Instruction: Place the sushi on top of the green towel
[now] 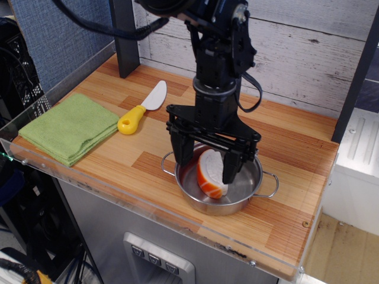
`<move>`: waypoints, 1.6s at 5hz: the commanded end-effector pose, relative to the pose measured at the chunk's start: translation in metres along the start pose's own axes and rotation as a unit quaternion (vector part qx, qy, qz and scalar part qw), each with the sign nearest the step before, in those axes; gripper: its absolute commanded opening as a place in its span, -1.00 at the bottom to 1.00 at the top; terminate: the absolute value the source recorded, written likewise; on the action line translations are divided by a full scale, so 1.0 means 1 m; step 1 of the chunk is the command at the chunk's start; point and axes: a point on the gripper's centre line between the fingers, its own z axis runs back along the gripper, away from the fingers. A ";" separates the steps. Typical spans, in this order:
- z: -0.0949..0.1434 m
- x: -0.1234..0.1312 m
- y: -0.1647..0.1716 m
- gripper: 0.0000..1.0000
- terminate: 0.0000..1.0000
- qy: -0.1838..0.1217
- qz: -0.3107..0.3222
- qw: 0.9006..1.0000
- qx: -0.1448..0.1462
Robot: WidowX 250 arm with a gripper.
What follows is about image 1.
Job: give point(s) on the white metal side unit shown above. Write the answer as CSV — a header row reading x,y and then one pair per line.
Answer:
x,y
351,195

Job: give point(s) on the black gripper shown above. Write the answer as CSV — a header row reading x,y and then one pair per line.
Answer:
x,y
214,121

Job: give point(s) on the dark right frame post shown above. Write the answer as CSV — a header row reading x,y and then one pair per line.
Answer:
x,y
357,82

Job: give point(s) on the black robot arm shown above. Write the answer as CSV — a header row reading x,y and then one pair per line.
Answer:
x,y
223,53

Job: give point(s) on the black crate with cables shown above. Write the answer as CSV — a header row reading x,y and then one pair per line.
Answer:
x,y
20,85

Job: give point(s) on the steel cabinet with dispenser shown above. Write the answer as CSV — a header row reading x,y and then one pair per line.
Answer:
x,y
103,225

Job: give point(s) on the dark left frame post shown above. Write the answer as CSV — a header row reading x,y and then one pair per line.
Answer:
x,y
122,16

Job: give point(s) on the white orange toy sushi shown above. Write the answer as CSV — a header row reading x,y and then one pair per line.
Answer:
x,y
210,174

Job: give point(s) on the green folded cloth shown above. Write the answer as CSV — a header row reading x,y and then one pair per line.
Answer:
x,y
70,129

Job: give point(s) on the yellow object bottom left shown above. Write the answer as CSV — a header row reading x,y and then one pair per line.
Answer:
x,y
41,278

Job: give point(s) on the yellow handled toy knife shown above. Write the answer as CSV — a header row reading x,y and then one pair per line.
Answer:
x,y
129,122

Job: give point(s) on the small steel pot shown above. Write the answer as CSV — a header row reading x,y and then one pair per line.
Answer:
x,y
244,187

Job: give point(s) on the dark frame post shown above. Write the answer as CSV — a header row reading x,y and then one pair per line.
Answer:
x,y
357,82
122,16

